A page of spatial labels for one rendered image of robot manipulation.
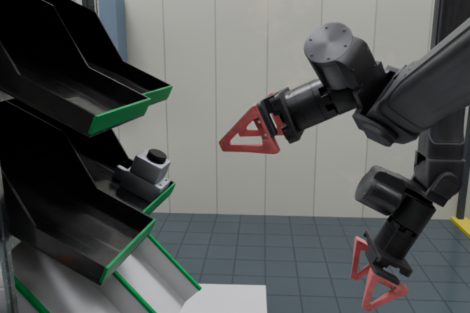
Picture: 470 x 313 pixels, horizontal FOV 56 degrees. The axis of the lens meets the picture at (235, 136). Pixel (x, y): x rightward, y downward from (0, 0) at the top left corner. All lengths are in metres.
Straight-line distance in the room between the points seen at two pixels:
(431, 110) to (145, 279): 0.53
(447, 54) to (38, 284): 0.53
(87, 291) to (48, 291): 0.06
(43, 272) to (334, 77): 0.45
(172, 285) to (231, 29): 2.80
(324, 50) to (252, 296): 0.70
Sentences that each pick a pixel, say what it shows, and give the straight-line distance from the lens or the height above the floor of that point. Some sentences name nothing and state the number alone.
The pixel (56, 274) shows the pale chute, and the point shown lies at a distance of 0.66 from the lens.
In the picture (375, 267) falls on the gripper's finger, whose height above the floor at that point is 1.07.
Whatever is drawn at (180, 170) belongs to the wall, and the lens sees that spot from 3.67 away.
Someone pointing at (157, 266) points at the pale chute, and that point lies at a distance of 0.81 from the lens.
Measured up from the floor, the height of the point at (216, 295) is 0.86.
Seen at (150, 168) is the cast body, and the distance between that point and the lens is 0.67.
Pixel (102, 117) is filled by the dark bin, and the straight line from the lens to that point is 0.45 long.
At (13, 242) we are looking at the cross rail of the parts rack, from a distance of 0.55.
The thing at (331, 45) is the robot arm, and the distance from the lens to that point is 0.52.
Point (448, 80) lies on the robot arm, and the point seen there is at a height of 1.41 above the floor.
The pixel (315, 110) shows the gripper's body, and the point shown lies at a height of 1.35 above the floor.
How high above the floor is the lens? 1.44
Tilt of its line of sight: 13 degrees down
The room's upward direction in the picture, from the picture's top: straight up
